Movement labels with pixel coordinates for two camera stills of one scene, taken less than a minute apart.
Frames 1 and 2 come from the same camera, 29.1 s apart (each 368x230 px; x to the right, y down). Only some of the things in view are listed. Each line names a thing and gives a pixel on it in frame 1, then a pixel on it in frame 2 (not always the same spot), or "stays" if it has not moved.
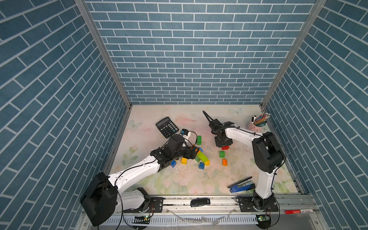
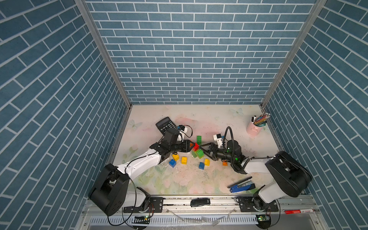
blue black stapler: x=243 y=185 stays
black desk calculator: x=167 y=127 stays
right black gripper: x=228 y=143 -> x=213 y=146
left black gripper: x=192 y=155 -> x=186 y=143
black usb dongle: x=200 y=201 stays
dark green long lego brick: x=199 y=142 stays
